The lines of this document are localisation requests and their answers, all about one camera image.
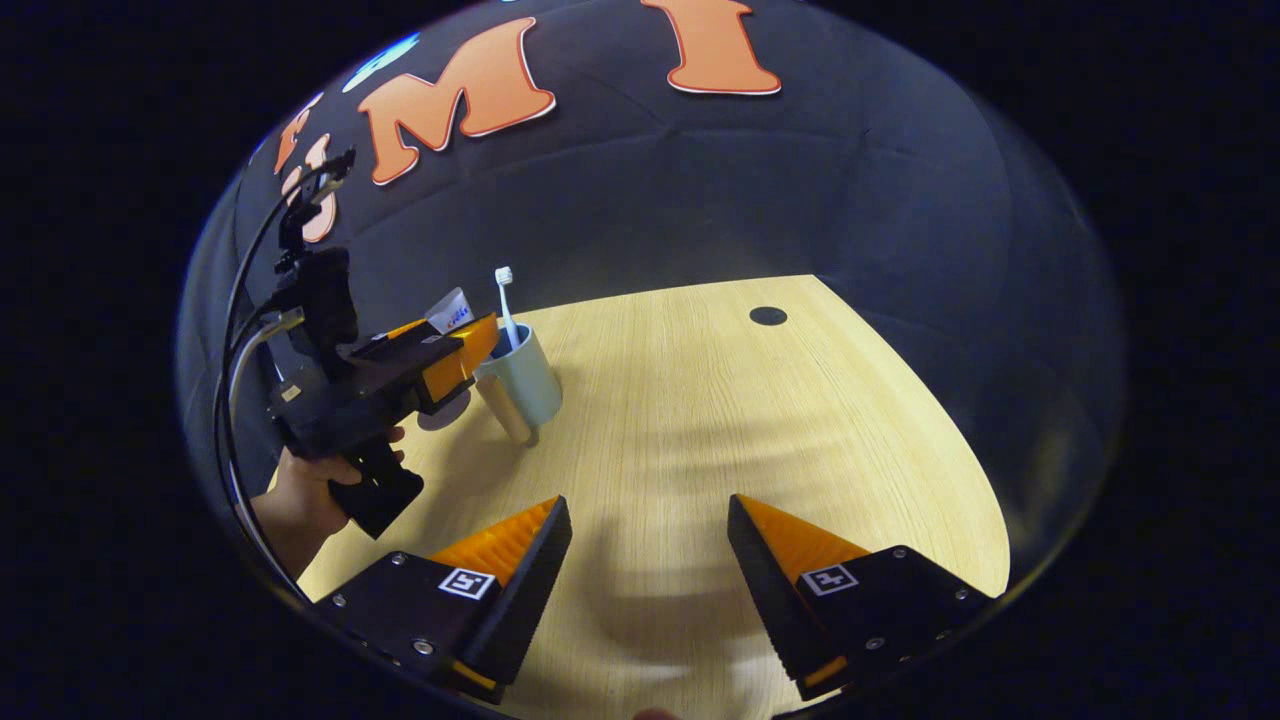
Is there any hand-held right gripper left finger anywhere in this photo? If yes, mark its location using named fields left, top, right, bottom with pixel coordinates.
left=315, top=495, right=574, bottom=706

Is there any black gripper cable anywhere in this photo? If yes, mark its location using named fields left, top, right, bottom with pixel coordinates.
left=212, top=150, right=356, bottom=601

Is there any white toothpaste tube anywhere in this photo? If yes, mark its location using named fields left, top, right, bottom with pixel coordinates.
left=424, top=287, right=473, bottom=336

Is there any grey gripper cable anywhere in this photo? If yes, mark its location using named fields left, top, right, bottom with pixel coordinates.
left=225, top=308, right=306, bottom=501

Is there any white toothbrush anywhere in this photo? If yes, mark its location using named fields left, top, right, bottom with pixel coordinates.
left=494, top=266, right=523, bottom=353

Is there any pale green cup wooden handle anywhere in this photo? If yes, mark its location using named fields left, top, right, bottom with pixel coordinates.
left=473, top=322, right=564, bottom=448

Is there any dark round coaster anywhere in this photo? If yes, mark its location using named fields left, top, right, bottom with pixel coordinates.
left=415, top=388, right=473, bottom=433

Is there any wooden desktop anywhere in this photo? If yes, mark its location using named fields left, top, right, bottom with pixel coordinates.
left=270, top=275, right=1011, bottom=720

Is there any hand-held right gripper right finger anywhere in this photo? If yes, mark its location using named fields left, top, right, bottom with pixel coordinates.
left=727, top=493, right=1001, bottom=701

